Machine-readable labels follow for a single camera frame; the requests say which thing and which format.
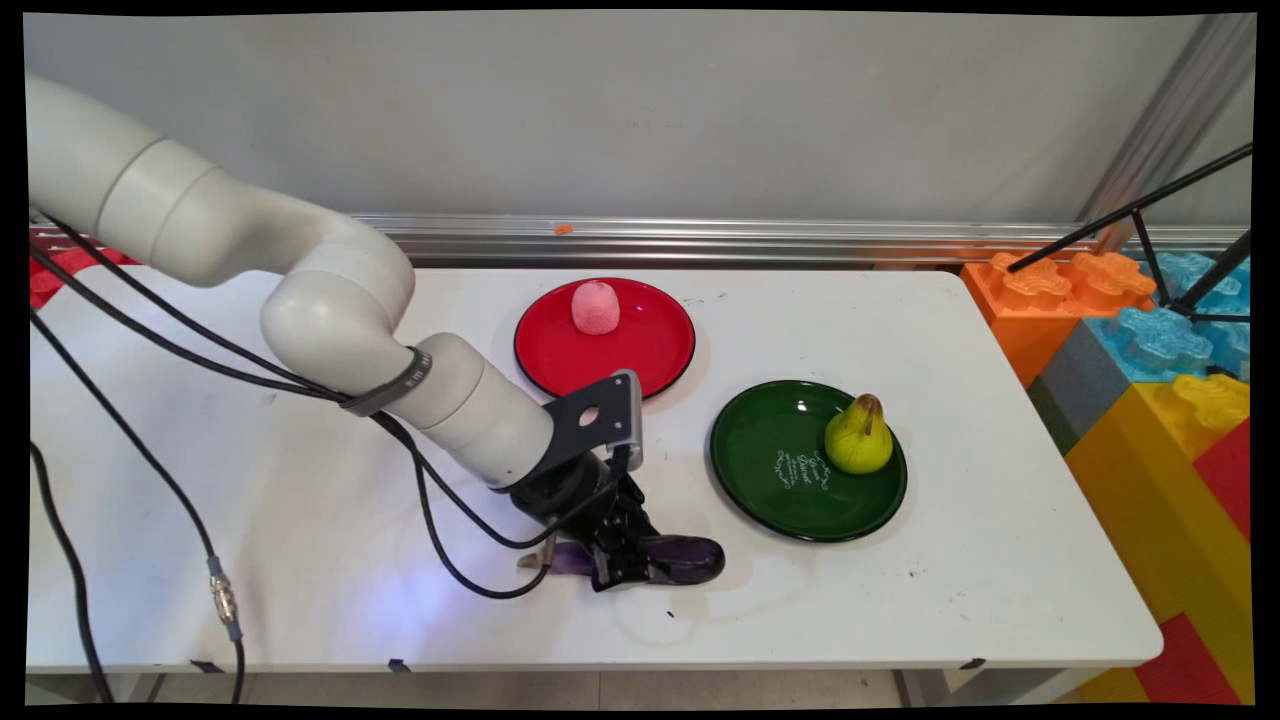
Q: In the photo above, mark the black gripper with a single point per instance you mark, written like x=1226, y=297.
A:
x=570, y=495

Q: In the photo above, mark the purple toy eggplant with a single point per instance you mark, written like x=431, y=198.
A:
x=690, y=560

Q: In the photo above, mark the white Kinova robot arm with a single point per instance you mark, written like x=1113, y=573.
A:
x=330, y=300

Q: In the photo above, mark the green enamel plate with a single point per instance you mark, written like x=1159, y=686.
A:
x=770, y=460

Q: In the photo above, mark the red enamel plate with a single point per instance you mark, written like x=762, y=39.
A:
x=650, y=340

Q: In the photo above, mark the pink toy peach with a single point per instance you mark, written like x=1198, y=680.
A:
x=596, y=308

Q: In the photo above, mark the yellow-green toy pear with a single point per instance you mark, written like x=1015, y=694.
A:
x=858, y=440

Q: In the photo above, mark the orange giant building block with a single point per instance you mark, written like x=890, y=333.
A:
x=1030, y=310

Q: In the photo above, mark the grey giant building block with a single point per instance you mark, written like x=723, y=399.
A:
x=1080, y=385

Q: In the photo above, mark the yellow giant building block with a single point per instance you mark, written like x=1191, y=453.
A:
x=1160, y=500

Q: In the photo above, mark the blue giant building block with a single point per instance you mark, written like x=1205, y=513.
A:
x=1160, y=345

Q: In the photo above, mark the red giant building block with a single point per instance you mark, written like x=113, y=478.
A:
x=50, y=285
x=1190, y=665
x=1228, y=475

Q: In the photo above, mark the black tripod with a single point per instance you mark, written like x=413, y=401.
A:
x=1150, y=205

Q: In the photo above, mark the slanted aluminium profile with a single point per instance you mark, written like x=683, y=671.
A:
x=1170, y=120

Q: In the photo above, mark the horizontal aluminium rail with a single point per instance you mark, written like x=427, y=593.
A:
x=800, y=240

